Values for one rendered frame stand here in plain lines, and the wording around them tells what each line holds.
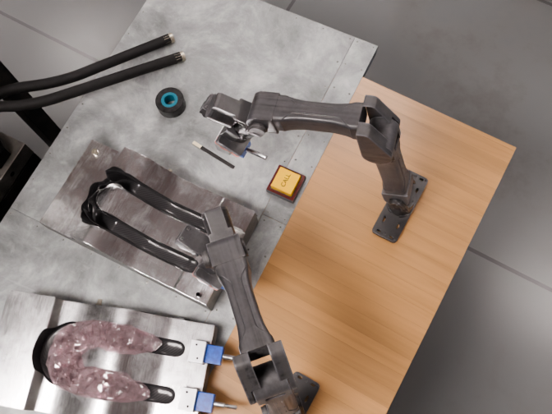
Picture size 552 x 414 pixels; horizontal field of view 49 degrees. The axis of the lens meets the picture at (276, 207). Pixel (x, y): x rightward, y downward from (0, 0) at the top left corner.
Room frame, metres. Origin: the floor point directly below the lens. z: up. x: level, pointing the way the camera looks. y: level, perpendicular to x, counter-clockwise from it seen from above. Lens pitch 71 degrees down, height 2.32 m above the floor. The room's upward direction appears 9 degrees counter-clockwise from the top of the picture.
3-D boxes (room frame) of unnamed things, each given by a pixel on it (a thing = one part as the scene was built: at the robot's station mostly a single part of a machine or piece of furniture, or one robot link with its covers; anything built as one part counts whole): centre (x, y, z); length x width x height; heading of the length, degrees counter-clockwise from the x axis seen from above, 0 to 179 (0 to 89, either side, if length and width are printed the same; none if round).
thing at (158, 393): (0.18, 0.45, 0.88); 0.34 x 0.15 x 0.07; 72
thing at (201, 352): (0.16, 0.19, 0.86); 0.13 x 0.05 x 0.05; 72
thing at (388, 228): (0.47, -0.32, 0.84); 0.20 x 0.07 x 0.08; 142
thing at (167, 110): (0.87, 0.25, 0.82); 0.08 x 0.08 x 0.04
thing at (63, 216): (0.52, 0.33, 0.87); 0.50 x 0.26 x 0.14; 55
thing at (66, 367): (0.19, 0.46, 0.90); 0.26 x 0.18 x 0.08; 72
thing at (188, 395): (0.05, 0.22, 0.86); 0.13 x 0.05 x 0.05; 72
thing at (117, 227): (0.51, 0.32, 0.92); 0.35 x 0.16 x 0.09; 55
